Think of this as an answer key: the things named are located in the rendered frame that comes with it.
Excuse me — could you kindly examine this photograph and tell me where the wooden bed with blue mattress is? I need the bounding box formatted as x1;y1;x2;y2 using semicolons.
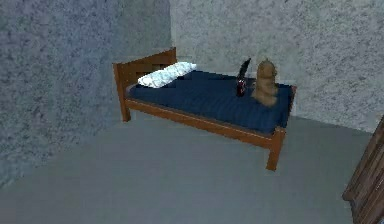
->
112;46;298;172

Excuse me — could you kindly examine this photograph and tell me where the dark red and black instrument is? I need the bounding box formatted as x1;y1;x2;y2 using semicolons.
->
235;57;252;98

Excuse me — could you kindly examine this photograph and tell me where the white pillow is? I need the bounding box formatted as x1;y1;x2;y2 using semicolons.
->
137;61;198;90

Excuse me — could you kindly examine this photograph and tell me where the brown teddy bear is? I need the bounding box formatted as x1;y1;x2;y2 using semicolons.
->
250;58;280;108

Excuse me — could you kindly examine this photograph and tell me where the brown wooden cupboard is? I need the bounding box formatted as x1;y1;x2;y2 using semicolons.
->
342;114;384;224

